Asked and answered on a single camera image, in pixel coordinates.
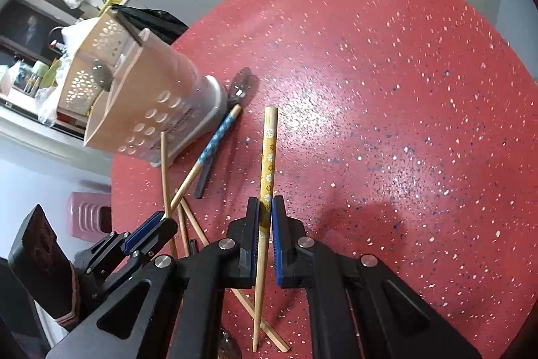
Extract beige perforated storage cart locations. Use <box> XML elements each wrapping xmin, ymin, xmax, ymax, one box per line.
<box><xmin>59</xmin><ymin>12</ymin><xmax>129</xmax><ymax>120</ymax></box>

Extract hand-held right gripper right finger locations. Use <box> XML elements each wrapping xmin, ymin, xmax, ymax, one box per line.
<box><xmin>271</xmin><ymin>196</ymin><xmax>483</xmax><ymax>359</ymax></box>

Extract yellow patterned chopstick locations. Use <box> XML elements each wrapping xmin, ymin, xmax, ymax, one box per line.
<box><xmin>252</xmin><ymin>107</ymin><xmax>279</xmax><ymax>352</ymax></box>

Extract blue patterned chopstick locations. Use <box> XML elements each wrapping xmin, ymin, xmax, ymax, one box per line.
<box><xmin>168</xmin><ymin>106</ymin><xmax>243</xmax><ymax>217</ymax></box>

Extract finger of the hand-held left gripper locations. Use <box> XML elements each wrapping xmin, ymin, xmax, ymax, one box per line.
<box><xmin>75</xmin><ymin>232</ymin><xmax>146</xmax><ymax>313</ymax></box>
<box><xmin>123</xmin><ymin>211</ymin><xmax>178</xmax><ymax>255</ymax></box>

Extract beige pink utensil holder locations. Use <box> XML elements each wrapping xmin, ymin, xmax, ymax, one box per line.
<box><xmin>83</xmin><ymin>28</ymin><xmax>230</xmax><ymax>168</ymax></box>

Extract pink plastic stool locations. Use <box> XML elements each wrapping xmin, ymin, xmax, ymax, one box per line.
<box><xmin>68</xmin><ymin>192</ymin><xmax>113</xmax><ymax>237</ymax></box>

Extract crumpled clear plastic bags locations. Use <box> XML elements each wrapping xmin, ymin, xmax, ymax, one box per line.
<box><xmin>33</xmin><ymin>85</ymin><xmax>65</xmax><ymax>128</ymax></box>

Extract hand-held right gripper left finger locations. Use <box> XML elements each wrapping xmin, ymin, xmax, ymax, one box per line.
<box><xmin>46</xmin><ymin>197</ymin><xmax>260</xmax><ymax>359</ymax></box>

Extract plain wooden chopstick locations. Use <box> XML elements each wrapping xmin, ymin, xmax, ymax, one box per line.
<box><xmin>177</xmin><ymin>205</ymin><xmax>190</xmax><ymax>257</ymax></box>
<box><xmin>160</xmin><ymin>131</ymin><xmax>179</xmax><ymax>259</ymax></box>
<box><xmin>182</xmin><ymin>199</ymin><xmax>291</xmax><ymax>353</ymax></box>

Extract black garbage bag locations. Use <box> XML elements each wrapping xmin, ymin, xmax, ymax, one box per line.
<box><xmin>120</xmin><ymin>5</ymin><xmax>190</xmax><ymax>45</ymax></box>

